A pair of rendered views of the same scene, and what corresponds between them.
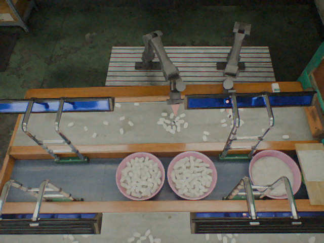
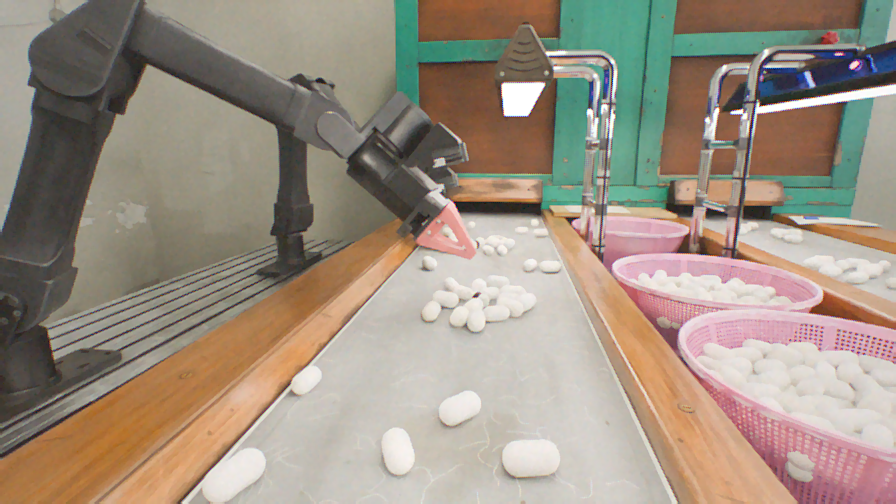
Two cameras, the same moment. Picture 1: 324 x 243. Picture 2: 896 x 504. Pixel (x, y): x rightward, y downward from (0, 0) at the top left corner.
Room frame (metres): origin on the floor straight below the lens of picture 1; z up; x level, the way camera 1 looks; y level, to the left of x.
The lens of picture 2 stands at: (0.75, 0.50, 0.95)
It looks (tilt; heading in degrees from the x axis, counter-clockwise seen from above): 13 degrees down; 272
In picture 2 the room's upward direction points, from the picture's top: straight up
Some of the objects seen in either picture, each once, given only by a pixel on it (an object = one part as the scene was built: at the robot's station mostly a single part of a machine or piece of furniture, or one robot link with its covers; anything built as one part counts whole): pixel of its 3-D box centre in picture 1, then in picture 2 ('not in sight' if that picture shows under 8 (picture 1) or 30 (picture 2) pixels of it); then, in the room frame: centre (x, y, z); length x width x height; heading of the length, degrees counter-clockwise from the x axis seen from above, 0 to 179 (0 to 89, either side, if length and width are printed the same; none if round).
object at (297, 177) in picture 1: (272, 175); (626, 243); (0.37, -0.58, 0.72); 0.27 x 0.27 x 0.10
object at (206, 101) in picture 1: (248, 97); (519, 85); (0.66, -0.43, 1.08); 0.62 x 0.08 x 0.07; 85
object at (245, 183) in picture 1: (254, 207); (764, 176); (0.18, -0.39, 0.90); 0.20 x 0.19 x 0.45; 85
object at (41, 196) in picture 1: (44, 209); not in sight; (0.26, 0.58, 0.90); 0.20 x 0.19 x 0.45; 85
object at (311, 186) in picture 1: (317, 172); (608, 211); (0.35, -0.79, 0.77); 0.33 x 0.15 x 0.01; 175
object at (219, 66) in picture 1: (231, 63); (290, 249); (1.20, -0.54, 0.71); 0.20 x 0.07 x 0.08; 83
